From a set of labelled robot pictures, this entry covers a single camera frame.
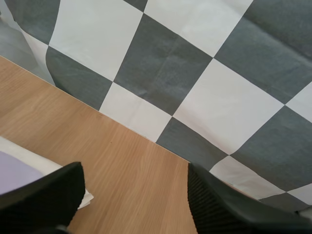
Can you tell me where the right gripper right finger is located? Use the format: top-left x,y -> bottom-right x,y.
187,162 -> 312,234

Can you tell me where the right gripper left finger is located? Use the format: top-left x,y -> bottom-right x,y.
0,161 -> 86,234

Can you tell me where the checked cloth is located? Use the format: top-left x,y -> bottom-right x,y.
0,0 -> 312,213

